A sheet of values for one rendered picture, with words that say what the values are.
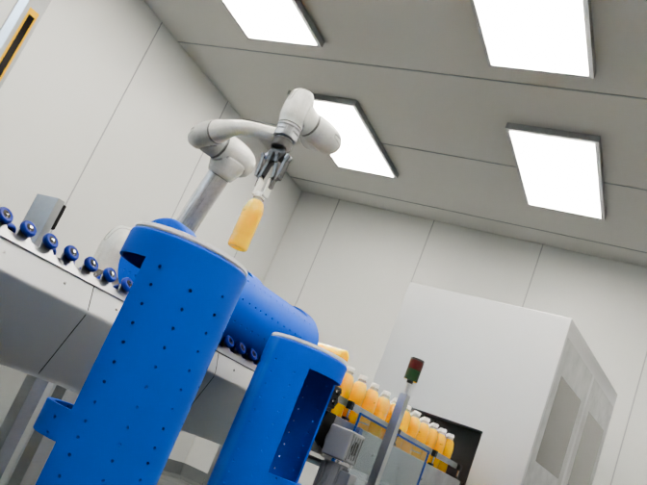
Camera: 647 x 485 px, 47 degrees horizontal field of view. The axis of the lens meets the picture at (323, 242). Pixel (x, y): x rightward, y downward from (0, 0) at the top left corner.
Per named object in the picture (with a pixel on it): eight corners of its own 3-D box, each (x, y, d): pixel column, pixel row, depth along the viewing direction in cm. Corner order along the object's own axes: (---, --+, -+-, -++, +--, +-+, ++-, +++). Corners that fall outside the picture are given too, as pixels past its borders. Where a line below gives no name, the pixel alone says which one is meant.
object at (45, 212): (10, 242, 201) (37, 192, 205) (21, 248, 204) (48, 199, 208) (31, 248, 195) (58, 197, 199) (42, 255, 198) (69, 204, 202)
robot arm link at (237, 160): (119, 273, 319) (159, 293, 333) (132, 287, 307) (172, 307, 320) (218, 125, 321) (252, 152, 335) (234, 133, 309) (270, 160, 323)
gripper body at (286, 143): (269, 134, 268) (260, 155, 265) (287, 135, 263) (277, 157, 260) (280, 144, 273) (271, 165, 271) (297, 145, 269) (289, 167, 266)
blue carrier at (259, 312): (102, 279, 242) (148, 206, 246) (247, 360, 309) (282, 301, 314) (153, 311, 224) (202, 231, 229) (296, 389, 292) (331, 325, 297)
